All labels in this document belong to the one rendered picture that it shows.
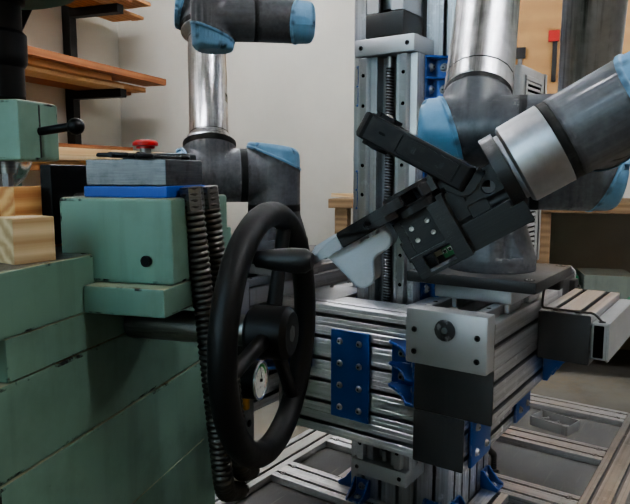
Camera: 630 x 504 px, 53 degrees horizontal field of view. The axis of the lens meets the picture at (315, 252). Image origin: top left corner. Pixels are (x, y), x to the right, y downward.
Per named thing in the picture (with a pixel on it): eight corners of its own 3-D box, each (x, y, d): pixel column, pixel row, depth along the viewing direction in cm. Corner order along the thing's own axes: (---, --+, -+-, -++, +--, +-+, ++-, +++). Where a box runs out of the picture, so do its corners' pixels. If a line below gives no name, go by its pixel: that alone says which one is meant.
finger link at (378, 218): (339, 250, 58) (424, 202, 55) (331, 235, 58) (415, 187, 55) (350, 243, 62) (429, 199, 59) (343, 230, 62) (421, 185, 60)
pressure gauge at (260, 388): (255, 418, 97) (254, 366, 96) (232, 415, 98) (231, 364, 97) (269, 403, 103) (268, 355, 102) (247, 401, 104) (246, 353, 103)
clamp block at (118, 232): (171, 287, 64) (169, 198, 63) (59, 280, 68) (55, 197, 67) (230, 266, 79) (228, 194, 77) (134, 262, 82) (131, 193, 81)
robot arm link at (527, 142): (536, 102, 52) (530, 110, 60) (486, 131, 54) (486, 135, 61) (581, 181, 52) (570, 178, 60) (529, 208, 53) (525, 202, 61)
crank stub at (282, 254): (318, 261, 62) (312, 279, 60) (263, 259, 64) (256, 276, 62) (314, 242, 60) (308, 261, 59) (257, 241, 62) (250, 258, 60)
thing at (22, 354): (8, 384, 56) (5, 340, 55) (-171, 364, 62) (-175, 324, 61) (206, 298, 94) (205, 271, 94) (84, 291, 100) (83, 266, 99)
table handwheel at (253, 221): (336, 318, 89) (285, 520, 69) (207, 309, 95) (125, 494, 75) (299, 148, 70) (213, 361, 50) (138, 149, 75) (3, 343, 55)
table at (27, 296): (8, 388, 43) (3, 301, 42) (-303, 353, 51) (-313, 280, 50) (287, 264, 101) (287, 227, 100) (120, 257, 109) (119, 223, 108)
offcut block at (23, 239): (35, 257, 64) (32, 214, 64) (56, 260, 62) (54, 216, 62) (-7, 262, 61) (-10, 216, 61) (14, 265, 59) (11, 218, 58)
